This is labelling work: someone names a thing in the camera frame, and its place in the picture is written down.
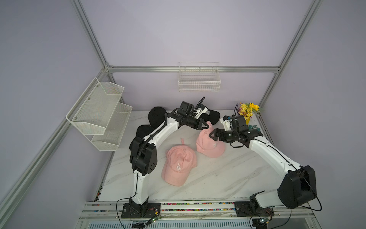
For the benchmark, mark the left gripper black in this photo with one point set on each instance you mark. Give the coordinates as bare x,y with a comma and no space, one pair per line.
199,122

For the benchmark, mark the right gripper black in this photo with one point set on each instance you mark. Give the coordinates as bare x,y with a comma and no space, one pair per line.
221,136

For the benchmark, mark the black cap with white label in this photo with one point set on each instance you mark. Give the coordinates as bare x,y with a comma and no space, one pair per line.
212,116

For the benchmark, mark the pink cap script logo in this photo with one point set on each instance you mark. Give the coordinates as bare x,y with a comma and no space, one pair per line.
207,146

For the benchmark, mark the pink cap LA logo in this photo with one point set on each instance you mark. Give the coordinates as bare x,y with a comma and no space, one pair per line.
180,160

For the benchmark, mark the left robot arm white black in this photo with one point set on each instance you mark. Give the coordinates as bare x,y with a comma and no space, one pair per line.
143,156

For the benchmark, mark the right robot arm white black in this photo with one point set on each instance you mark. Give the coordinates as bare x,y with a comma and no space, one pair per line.
298,184

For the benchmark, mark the green garden gloves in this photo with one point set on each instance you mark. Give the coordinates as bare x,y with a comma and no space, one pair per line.
254,127

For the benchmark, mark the yellow artificial flowers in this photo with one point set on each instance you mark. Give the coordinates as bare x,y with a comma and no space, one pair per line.
247,110

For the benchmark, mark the black cap back left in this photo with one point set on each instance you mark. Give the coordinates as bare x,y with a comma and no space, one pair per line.
156,116

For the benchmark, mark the black cap near left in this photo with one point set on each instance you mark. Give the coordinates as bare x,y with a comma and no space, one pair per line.
141,132

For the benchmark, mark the lower white mesh shelf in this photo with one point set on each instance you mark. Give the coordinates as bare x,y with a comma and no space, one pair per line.
112,137

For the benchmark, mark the white mesh shelf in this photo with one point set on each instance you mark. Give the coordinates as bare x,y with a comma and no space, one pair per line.
93,111
112,137

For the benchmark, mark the upper white mesh shelf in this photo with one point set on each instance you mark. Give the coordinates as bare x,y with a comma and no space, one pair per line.
93,111

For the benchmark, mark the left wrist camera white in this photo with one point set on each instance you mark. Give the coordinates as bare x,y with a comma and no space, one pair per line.
202,109

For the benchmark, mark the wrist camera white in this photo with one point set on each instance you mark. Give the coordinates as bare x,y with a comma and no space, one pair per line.
202,109
226,122

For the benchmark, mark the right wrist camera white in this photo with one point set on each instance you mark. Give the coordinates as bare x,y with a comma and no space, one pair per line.
226,122

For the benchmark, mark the white wire basket wall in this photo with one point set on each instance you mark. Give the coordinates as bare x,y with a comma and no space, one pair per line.
194,77

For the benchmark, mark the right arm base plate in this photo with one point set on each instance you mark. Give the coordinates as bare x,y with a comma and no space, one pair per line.
250,209

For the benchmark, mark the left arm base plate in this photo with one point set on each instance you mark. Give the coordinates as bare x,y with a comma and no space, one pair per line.
135,211

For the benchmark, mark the aluminium rail front frame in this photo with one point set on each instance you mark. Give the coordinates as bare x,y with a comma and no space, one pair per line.
185,210

